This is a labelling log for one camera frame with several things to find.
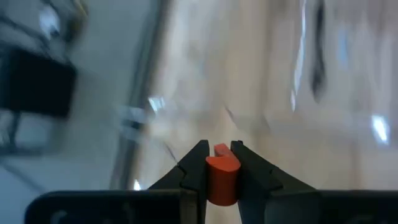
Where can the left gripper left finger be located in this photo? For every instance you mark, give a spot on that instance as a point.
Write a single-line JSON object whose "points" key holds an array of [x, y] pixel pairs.
{"points": [[192, 174]]}

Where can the red cap eraser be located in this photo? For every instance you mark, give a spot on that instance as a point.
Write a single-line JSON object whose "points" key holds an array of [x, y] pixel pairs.
{"points": [[222, 180]]}

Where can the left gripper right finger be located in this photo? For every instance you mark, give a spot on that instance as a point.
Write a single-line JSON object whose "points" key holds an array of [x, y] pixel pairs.
{"points": [[258, 186]]}

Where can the black cabinet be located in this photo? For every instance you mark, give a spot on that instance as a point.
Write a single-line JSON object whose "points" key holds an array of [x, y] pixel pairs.
{"points": [[37, 87]]}

